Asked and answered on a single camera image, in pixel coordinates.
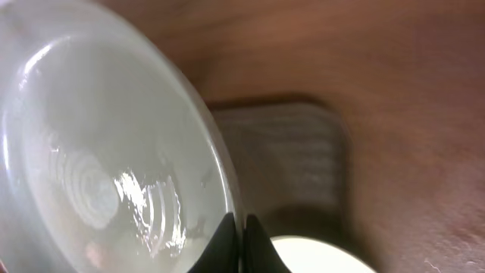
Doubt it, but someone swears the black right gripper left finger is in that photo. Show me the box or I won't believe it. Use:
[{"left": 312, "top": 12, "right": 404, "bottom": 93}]
[{"left": 188, "top": 212, "right": 239, "bottom": 273}]

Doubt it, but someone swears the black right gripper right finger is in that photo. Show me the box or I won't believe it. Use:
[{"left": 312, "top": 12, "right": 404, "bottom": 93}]
[{"left": 242, "top": 215, "right": 290, "bottom": 273}]

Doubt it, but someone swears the white plate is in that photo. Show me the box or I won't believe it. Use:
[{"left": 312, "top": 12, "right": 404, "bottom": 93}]
[
  {"left": 271, "top": 236, "right": 376, "bottom": 273},
  {"left": 1, "top": 1, "right": 241, "bottom": 272}
]

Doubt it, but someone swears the white plate top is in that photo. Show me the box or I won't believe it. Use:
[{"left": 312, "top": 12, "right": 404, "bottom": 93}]
[{"left": 1, "top": 1, "right": 241, "bottom": 272}]

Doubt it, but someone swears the large dark brown tray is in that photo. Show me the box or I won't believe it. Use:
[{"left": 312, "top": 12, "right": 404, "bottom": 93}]
[{"left": 208, "top": 97, "right": 379, "bottom": 270}]

